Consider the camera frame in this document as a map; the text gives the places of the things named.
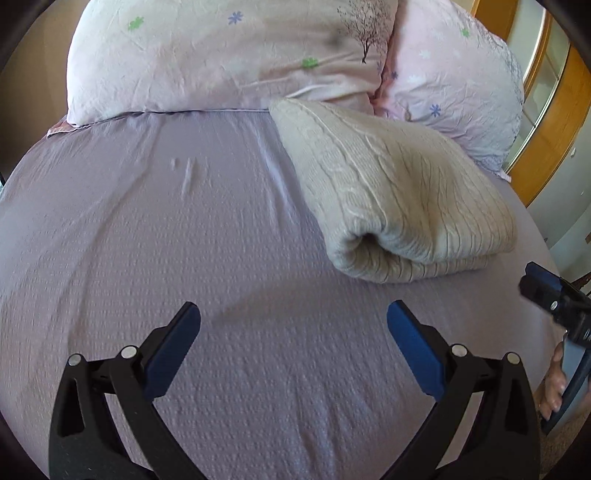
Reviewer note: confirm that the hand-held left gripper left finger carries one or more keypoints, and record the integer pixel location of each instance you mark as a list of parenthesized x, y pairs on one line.
[(171, 347)]

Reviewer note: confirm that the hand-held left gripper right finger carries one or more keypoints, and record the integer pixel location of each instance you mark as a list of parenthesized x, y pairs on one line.
[(415, 347)]

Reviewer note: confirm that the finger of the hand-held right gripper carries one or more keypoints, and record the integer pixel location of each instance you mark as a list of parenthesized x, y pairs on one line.
[(541, 287)]

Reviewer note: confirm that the person's right hand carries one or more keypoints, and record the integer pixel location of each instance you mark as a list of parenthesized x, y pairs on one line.
[(552, 381)]

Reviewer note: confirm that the lilac bed sheet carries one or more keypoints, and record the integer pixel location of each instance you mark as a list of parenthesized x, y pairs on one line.
[(184, 277)]

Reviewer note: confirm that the folded cream knit sweater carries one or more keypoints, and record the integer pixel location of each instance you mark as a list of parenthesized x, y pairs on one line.
[(392, 194)]

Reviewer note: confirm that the wardrobe glass panel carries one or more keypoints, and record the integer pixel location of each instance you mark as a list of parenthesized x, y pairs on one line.
[(547, 69)]

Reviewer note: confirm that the large pink floral pillow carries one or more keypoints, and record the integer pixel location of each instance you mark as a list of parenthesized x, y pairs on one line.
[(221, 55)]

